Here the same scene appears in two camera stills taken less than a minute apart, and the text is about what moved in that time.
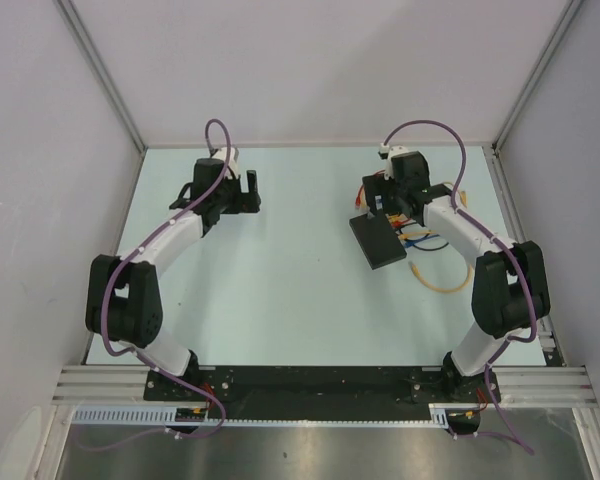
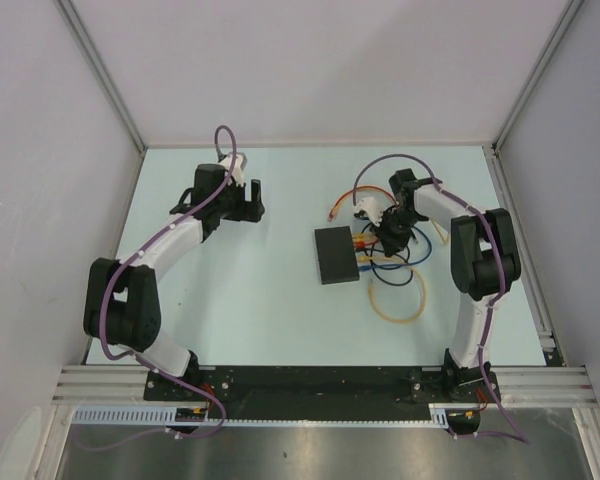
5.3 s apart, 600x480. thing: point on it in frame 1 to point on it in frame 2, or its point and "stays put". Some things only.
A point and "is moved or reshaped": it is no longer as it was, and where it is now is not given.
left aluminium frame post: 70,13 stays put
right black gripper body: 389,191 to 395,227
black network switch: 377,239 is moved or reshaped
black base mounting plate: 323,392 stays put
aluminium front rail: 521,384 stays put
